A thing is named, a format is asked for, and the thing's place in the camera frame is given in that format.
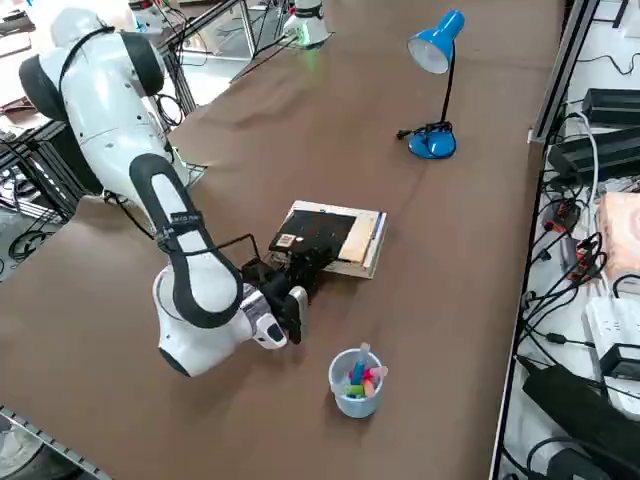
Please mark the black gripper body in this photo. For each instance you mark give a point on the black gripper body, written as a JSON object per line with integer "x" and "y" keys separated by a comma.
{"x": 272, "y": 287}

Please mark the black and beige book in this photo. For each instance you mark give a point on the black and beige book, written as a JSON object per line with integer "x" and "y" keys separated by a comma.
{"x": 320, "y": 227}

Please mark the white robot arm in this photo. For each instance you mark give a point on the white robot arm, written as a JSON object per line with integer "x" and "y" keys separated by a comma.
{"x": 312, "y": 25}
{"x": 115, "y": 115}

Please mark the thick white book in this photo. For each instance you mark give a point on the thick white book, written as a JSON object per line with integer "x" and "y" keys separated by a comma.
{"x": 375, "y": 250}

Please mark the light blue marker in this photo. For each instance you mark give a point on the light blue marker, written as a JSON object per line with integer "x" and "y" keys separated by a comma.
{"x": 364, "y": 351}

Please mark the pink marker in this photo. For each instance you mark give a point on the pink marker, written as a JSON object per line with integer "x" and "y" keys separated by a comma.
{"x": 381, "y": 371}

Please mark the green marker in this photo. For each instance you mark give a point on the green marker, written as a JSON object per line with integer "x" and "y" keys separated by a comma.
{"x": 356, "y": 390}

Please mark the translucent pen cup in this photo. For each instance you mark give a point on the translucent pen cup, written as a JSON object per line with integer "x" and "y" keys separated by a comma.
{"x": 355, "y": 406}

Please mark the blue desk lamp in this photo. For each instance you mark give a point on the blue desk lamp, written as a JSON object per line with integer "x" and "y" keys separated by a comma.
{"x": 432, "y": 142}

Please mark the orange and black plug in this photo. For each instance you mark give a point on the orange and black plug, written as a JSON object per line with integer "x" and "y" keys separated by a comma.
{"x": 560, "y": 212}

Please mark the orange and black clip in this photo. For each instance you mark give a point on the orange and black clip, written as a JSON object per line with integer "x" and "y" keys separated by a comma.
{"x": 585, "y": 255}

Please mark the white power strip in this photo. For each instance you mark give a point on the white power strip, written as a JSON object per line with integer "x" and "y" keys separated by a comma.
{"x": 607, "y": 322}

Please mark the pink packet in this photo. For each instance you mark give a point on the pink packet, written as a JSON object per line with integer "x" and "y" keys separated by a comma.
{"x": 622, "y": 230}

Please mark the small black box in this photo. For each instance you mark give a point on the small black box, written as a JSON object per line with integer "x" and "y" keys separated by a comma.
{"x": 620, "y": 360}

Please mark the black power adapter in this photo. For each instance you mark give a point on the black power adapter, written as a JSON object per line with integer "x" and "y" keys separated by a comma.
{"x": 612, "y": 102}
{"x": 620, "y": 150}

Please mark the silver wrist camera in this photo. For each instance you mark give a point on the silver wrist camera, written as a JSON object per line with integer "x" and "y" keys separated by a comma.
{"x": 298, "y": 305}

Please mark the white post bracket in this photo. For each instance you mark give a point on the white post bracket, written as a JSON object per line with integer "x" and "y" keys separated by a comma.
{"x": 534, "y": 137}

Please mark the black frame rack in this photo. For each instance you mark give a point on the black frame rack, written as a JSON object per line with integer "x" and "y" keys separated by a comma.
{"x": 45, "y": 165}

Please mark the grey slotted rail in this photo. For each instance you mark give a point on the grey slotted rail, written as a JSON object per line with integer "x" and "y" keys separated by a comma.
{"x": 50, "y": 440}

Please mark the aluminium frame post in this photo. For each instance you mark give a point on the aluminium frame post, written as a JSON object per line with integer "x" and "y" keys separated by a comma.
{"x": 560, "y": 70}

